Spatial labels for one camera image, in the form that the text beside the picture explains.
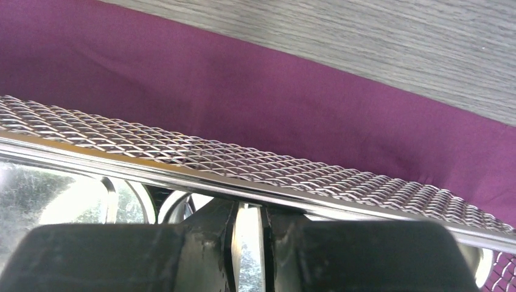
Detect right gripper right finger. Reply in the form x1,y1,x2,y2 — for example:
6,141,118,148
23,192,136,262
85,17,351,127
260,207,478,292

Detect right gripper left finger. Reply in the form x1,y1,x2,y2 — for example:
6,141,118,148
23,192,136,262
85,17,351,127
1,199,239,291

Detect purple cloth wrap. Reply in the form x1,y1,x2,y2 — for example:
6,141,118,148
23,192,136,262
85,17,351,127
1,1,515,224

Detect steel instrument tray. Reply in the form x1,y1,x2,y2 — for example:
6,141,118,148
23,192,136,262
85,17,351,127
1,96,515,291

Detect steel surgical forceps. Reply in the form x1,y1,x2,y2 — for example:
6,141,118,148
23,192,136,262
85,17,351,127
236,204,265,292

